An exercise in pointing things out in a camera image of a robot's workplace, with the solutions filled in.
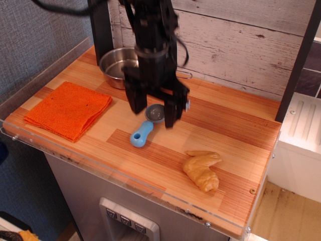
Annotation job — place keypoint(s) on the small steel pot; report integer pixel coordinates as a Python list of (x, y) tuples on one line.
[(112, 63)]

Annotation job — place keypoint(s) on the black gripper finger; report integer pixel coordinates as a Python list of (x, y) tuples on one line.
[(137, 98), (174, 108)]

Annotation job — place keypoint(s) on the dark right frame post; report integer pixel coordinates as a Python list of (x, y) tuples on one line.
[(299, 62)]

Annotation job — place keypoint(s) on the clear acrylic edge guard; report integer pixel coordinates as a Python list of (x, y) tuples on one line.
[(155, 171)]

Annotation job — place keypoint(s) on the orange folded cloth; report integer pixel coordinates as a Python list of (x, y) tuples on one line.
[(69, 111)]

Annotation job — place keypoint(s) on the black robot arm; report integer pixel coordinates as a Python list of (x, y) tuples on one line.
[(154, 24)]

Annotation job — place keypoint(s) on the toy chicken wing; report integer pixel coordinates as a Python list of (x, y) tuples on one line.
[(197, 167)]

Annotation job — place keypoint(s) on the blue handled grey spoon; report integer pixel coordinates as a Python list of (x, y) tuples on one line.
[(154, 114)]

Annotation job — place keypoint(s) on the white toy sink unit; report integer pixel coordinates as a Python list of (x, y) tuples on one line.
[(295, 163)]

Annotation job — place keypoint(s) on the yellow object bottom left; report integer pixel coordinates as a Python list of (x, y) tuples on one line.
[(26, 235)]

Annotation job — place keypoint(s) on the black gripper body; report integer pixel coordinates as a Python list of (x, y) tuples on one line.
[(158, 76)]

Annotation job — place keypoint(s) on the grey toy fridge cabinet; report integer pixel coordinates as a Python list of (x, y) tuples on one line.
[(106, 211)]

